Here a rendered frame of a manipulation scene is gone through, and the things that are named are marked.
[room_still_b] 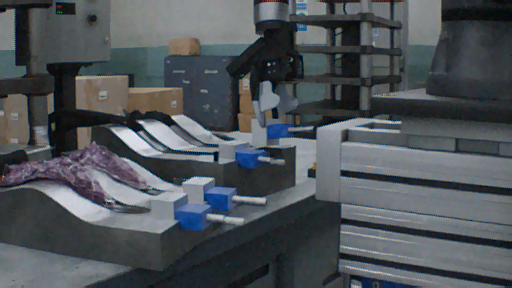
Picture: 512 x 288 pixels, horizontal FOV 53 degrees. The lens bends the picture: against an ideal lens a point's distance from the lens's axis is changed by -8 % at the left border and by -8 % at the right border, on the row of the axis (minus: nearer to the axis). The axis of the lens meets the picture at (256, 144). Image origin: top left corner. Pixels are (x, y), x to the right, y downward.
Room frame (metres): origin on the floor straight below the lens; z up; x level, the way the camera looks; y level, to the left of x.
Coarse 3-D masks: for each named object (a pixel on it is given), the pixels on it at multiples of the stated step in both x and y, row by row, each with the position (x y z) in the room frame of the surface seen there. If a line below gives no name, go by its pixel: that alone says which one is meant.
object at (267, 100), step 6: (264, 84) 1.11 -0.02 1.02; (270, 84) 1.10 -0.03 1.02; (264, 90) 1.11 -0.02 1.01; (270, 90) 1.10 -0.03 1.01; (264, 96) 1.10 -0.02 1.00; (270, 96) 1.09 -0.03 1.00; (276, 96) 1.08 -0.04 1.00; (258, 102) 1.10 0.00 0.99; (264, 102) 1.10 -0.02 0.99; (270, 102) 1.09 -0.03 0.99; (276, 102) 1.08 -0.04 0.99; (258, 108) 1.09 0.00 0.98; (264, 108) 1.09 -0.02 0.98; (270, 108) 1.09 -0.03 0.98; (258, 114) 1.09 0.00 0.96; (264, 114) 1.11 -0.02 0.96; (258, 120) 1.10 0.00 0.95; (264, 120) 1.10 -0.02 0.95; (264, 126) 1.10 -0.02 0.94
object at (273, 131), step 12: (252, 120) 1.12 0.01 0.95; (276, 120) 1.14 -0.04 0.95; (252, 132) 1.12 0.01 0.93; (264, 132) 1.10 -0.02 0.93; (276, 132) 1.09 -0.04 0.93; (288, 132) 1.09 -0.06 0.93; (300, 132) 1.08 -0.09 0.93; (312, 132) 1.07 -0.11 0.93; (252, 144) 1.12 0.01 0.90; (264, 144) 1.10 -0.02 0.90; (276, 144) 1.12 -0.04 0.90
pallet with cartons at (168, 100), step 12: (132, 96) 5.55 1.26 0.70; (144, 96) 5.50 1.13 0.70; (156, 96) 5.68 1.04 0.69; (168, 96) 5.93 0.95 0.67; (180, 96) 6.19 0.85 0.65; (132, 108) 5.55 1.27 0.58; (144, 108) 5.50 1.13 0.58; (156, 108) 5.68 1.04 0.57; (168, 108) 5.93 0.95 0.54; (180, 108) 6.18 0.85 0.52
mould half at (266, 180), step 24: (144, 120) 1.26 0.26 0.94; (120, 144) 1.12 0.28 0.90; (144, 144) 1.14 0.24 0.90; (168, 144) 1.18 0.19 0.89; (288, 144) 1.19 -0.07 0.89; (144, 168) 1.08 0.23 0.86; (168, 168) 1.04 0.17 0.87; (192, 168) 1.01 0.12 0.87; (216, 168) 0.98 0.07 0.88; (240, 168) 1.01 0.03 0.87; (264, 168) 1.08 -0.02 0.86; (288, 168) 1.15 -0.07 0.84; (240, 192) 1.01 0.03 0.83; (264, 192) 1.08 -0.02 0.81
